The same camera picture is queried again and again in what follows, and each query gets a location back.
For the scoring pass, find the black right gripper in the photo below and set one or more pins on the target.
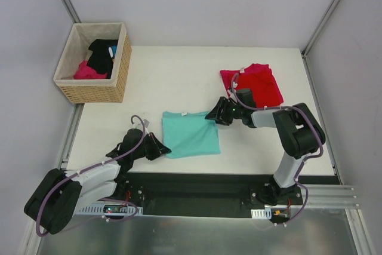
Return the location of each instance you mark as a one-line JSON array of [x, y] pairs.
[[222, 111]]

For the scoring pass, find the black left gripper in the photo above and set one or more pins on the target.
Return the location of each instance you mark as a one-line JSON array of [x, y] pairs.
[[152, 147]]

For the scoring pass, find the teal t shirt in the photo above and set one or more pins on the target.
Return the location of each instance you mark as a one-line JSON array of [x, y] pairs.
[[190, 134]]

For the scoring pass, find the red t shirt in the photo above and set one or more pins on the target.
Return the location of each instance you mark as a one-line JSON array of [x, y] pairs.
[[259, 79]]

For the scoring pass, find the woven wicker basket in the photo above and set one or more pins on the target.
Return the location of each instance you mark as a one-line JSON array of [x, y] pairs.
[[76, 50]]

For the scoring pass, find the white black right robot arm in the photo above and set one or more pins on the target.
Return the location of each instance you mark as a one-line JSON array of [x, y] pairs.
[[300, 133]]

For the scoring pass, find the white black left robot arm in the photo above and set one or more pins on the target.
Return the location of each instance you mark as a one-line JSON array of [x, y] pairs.
[[62, 193]]

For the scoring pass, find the black t shirt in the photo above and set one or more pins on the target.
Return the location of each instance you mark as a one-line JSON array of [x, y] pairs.
[[102, 56]]

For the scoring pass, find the magenta t shirt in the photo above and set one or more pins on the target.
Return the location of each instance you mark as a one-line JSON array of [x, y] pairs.
[[86, 72]]

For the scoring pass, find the left white cable duct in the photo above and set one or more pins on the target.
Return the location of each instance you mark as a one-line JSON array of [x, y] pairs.
[[99, 209]]

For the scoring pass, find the white cable duct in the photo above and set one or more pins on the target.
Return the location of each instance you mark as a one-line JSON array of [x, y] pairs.
[[261, 214], [99, 209]]

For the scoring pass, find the right white cable duct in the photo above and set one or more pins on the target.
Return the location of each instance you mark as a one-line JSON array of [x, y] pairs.
[[261, 214]]

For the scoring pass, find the aluminium rail right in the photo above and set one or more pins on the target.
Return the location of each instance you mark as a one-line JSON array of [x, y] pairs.
[[332, 197]]

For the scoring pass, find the right aluminium frame post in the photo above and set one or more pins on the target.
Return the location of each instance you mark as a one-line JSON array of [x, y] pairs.
[[330, 10]]

